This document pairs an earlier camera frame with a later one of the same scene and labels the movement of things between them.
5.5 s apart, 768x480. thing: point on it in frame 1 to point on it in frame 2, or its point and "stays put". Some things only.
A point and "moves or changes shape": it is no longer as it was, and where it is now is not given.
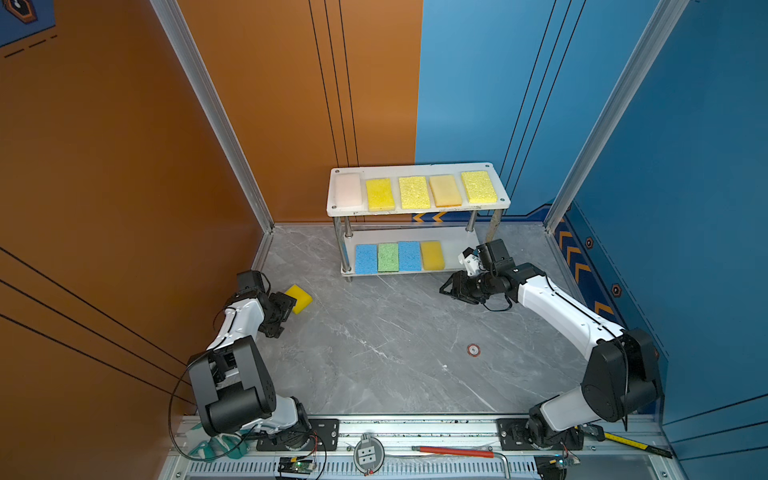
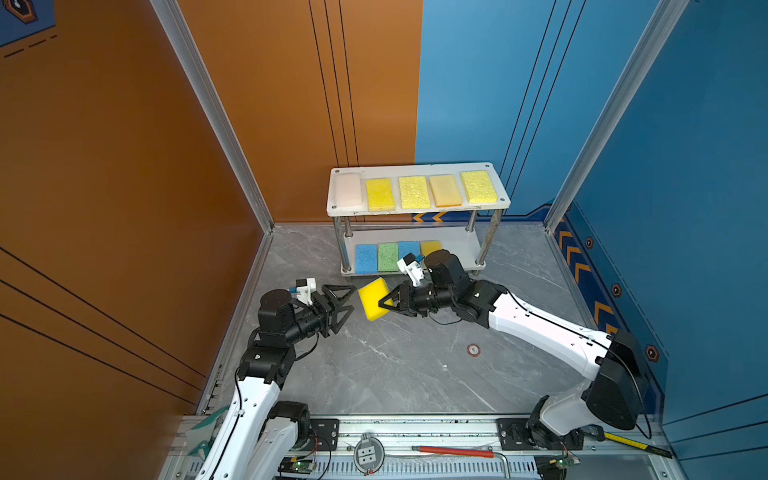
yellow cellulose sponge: [414, 193] stays put
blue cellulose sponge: [410, 256] stays put
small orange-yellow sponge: [433, 256] stays put
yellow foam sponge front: [379, 195] stays put
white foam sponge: [348, 189] stays put
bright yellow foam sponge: [303, 298] moves or changes shape
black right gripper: [458, 287] to [398, 294]
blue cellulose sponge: [366, 259] stays put
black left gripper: [284, 302] to [326, 320]
